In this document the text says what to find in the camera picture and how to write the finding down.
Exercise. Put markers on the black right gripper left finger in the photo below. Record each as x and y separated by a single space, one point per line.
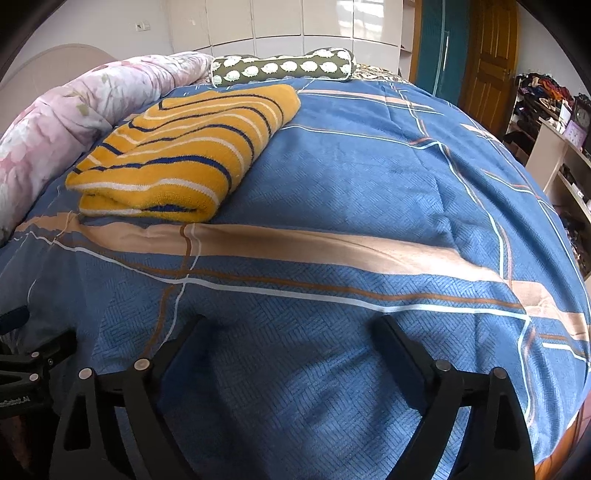
89 443

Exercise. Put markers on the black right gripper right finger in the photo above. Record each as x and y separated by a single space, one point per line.
496 442

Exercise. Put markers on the yellow striped knit sweater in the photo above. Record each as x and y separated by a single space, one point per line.
182 157

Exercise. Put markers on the pink floral fleece blanket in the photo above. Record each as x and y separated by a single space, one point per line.
61 124

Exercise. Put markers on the blue plaid bed cover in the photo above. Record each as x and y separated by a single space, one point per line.
377 198

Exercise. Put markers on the rounded beige headboard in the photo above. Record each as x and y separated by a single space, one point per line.
50 68

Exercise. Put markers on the small desk clock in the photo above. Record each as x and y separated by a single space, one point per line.
578 126

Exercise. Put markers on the cluttered white shelf unit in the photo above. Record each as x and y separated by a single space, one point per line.
539 116

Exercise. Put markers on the brown wooden door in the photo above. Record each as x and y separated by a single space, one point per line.
488 85

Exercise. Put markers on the green white-dotted bolster pillow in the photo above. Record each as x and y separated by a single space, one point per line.
331 63

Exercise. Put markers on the white glossy wardrobe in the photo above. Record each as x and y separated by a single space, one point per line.
378 32

